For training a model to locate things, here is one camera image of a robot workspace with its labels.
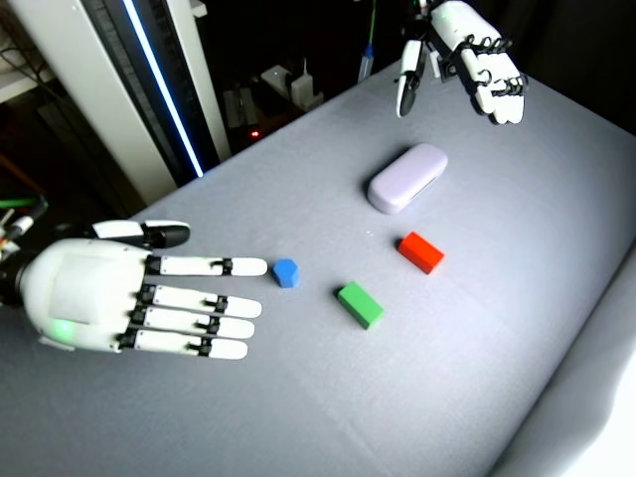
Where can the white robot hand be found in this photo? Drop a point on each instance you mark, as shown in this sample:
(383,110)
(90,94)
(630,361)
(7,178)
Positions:
(462,25)
(89,288)

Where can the lilac glasses case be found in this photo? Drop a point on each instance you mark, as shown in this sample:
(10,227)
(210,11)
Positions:
(407,179)

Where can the white charger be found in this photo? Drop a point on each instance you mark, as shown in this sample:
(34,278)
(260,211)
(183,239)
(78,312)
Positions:
(304,89)

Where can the white adapter box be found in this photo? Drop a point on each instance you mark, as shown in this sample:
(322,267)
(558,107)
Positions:
(275,78)

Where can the blue hexagonal block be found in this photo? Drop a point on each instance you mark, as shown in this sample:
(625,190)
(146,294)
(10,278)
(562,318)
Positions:
(285,272)

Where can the white shelf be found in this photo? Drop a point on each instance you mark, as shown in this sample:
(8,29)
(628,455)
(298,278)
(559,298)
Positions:
(20,82)

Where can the white column with blue light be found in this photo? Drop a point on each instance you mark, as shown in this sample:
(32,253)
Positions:
(89,64)

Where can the black device with red light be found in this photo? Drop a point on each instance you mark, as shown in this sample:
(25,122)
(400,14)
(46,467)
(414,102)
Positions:
(255,133)

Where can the red rectangular block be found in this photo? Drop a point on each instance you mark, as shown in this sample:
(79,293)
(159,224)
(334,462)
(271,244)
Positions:
(420,251)

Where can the green rectangular block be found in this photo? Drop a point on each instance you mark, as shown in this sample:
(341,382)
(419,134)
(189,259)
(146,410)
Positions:
(360,303)

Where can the grey table cloth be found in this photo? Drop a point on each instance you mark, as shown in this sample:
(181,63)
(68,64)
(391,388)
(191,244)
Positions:
(348,387)

